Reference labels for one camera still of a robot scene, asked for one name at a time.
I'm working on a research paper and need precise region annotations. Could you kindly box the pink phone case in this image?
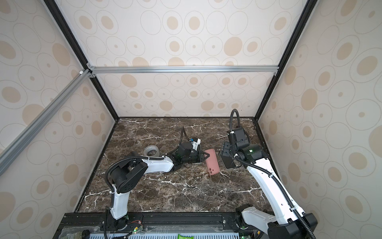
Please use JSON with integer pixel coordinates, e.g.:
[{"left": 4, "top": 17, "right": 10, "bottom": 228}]
[{"left": 206, "top": 148, "right": 220, "bottom": 175}]

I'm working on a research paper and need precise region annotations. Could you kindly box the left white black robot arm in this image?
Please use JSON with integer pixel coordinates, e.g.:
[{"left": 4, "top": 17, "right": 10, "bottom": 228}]
[{"left": 104, "top": 141, "right": 210, "bottom": 220}]

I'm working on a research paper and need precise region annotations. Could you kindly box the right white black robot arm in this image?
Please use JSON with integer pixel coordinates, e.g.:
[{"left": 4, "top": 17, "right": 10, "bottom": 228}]
[{"left": 220, "top": 109, "right": 318, "bottom": 239}]

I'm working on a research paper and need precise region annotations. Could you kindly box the clear tape roll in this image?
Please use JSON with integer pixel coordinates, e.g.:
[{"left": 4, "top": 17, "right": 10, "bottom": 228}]
[{"left": 143, "top": 145, "right": 160, "bottom": 157}]

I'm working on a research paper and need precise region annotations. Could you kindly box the green tag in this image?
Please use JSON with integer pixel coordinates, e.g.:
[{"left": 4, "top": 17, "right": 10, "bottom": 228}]
[{"left": 177, "top": 234, "right": 194, "bottom": 239}]

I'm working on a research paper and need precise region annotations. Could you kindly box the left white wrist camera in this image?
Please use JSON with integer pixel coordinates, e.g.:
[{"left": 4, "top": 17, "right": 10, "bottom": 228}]
[{"left": 189, "top": 137, "right": 201, "bottom": 151}]

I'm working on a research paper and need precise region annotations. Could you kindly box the horizontal aluminium rail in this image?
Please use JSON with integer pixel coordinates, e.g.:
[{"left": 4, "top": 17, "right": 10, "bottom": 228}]
[{"left": 87, "top": 65, "right": 279, "bottom": 76}]

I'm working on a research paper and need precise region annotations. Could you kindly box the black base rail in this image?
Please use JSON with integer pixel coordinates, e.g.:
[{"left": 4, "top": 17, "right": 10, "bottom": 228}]
[{"left": 54, "top": 211, "right": 269, "bottom": 239}]

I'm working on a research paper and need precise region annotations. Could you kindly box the diagonal aluminium rail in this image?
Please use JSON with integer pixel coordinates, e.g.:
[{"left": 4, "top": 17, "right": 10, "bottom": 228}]
[{"left": 1, "top": 69, "right": 90, "bottom": 174}]

